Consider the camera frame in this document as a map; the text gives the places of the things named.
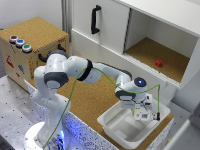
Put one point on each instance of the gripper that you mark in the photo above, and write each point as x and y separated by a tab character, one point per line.
144	108

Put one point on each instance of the yellow block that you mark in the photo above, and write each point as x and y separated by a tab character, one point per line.
134	111

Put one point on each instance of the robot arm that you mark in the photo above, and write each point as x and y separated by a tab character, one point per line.
56	71

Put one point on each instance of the white plastic box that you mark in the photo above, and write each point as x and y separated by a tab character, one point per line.
118	130

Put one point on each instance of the wooden drawer box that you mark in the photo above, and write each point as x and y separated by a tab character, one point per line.
33	31

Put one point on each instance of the pink block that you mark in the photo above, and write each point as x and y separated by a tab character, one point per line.
158	62

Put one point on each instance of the white sliding door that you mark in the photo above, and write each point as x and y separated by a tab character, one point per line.
111	23

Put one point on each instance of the white cabinet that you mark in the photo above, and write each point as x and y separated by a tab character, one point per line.
160	13

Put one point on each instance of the green button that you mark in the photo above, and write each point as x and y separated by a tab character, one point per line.
26	47

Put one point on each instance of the blue button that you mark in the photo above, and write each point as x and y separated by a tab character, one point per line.
20	42

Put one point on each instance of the red button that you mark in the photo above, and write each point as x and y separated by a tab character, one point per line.
13	38

